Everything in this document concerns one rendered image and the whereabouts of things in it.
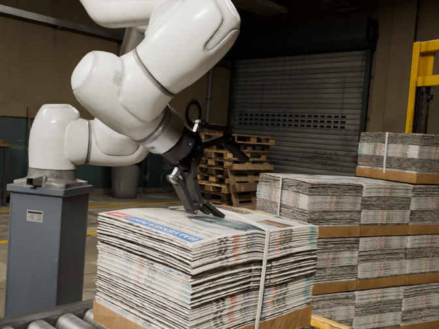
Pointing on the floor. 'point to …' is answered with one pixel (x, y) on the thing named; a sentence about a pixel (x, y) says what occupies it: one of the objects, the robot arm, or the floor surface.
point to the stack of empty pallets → (212, 186)
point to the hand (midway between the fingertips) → (229, 184)
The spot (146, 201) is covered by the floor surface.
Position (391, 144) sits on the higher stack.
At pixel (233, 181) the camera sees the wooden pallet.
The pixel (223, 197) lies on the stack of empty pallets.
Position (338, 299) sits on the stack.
